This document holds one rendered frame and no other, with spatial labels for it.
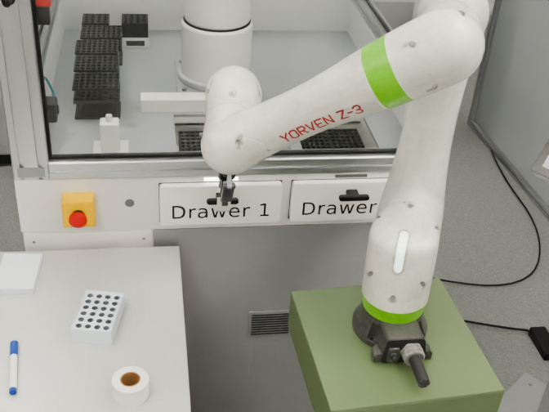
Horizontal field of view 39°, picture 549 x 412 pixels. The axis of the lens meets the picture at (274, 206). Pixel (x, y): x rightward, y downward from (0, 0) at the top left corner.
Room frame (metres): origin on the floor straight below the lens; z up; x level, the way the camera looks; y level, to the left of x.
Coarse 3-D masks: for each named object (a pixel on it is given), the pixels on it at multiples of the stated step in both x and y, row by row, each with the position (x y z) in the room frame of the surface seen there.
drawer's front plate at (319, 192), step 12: (312, 180) 1.61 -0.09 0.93; (324, 180) 1.61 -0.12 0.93; (336, 180) 1.61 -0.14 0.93; (348, 180) 1.62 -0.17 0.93; (360, 180) 1.62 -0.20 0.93; (372, 180) 1.63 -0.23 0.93; (384, 180) 1.63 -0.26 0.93; (300, 192) 1.58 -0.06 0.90; (312, 192) 1.59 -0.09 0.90; (324, 192) 1.60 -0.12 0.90; (336, 192) 1.60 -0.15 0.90; (360, 192) 1.61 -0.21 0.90; (372, 192) 1.62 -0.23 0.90; (300, 204) 1.58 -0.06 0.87; (336, 204) 1.60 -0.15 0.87; (300, 216) 1.59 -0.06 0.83; (312, 216) 1.59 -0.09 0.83; (324, 216) 1.60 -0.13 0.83; (336, 216) 1.60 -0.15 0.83; (348, 216) 1.61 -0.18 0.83; (360, 216) 1.61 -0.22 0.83; (372, 216) 1.62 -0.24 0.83
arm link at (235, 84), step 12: (216, 72) 1.38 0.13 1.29; (228, 72) 1.37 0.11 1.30; (240, 72) 1.37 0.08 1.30; (216, 84) 1.35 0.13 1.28; (228, 84) 1.34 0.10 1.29; (240, 84) 1.34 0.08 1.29; (252, 84) 1.36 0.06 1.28; (216, 96) 1.32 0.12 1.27; (228, 96) 1.31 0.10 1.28; (240, 96) 1.32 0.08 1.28; (252, 96) 1.34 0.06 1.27
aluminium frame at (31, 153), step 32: (0, 0) 1.49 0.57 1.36; (32, 0) 1.51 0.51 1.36; (0, 32) 1.48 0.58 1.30; (32, 32) 1.50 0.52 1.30; (0, 64) 1.48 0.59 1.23; (32, 64) 1.49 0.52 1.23; (32, 96) 1.50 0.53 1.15; (32, 128) 1.49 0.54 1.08; (32, 160) 1.49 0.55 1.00; (64, 160) 1.51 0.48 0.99; (96, 160) 1.52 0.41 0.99; (128, 160) 1.53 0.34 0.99; (160, 160) 1.54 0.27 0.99; (192, 160) 1.55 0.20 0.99; (288, 160) 1.59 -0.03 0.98; (320, 160) 1.61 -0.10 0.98; (352, 160) 1.62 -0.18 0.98; (384, 160) 1.64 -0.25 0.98
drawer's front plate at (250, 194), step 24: (168, 192) 1.53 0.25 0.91; (192, 192) 1.54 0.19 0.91; (216, 192) 1.55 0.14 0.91; (240, 192) 1.56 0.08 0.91; (264, 192) 1.57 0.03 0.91; (168, 216) 1.53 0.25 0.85; (192, 216) 1.54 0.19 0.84; (216, 216) 1.55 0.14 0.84; (240, 216) 1.56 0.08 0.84; (264, 216) 1.57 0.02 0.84
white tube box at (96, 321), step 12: (84, 300) 1.26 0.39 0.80; (96, 300) 1.27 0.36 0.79; (108, 300) 1.27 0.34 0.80; (120, 300) 1.27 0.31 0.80; (84, 312) 1.23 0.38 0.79; (96, 312) 1.23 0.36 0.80; (108, 312) 1.23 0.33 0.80; (120, 312) 1.25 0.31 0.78; (72, 324) 1.19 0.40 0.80; (84, 324) 1.19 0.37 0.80; (96, 324) 1.19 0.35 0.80; (108, 324) 1.20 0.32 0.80; (72, 336) 1.17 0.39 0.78; (84, 336) 1.17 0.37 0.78; (96, 336) 1.17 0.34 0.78; (108, 336) 1.17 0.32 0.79
